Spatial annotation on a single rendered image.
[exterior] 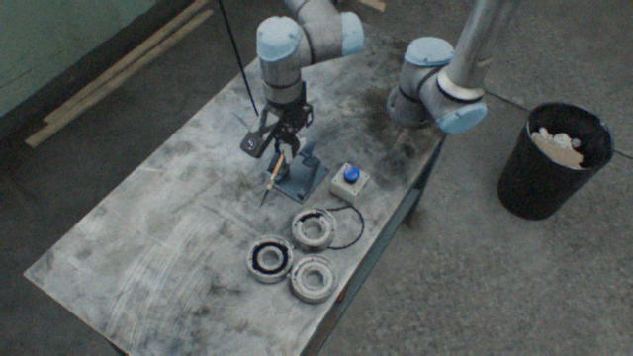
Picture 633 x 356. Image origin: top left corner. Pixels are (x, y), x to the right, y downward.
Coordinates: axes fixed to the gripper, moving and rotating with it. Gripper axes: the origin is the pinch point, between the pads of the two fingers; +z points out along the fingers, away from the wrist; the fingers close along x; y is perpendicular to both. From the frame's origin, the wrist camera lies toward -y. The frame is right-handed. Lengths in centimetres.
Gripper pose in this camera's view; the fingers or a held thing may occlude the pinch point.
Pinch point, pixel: (282, 159)
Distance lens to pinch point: 117.2
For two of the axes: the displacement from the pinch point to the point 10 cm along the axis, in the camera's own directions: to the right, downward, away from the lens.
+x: -7.9, -5.0, 3.5
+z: 0.1, 5.7, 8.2
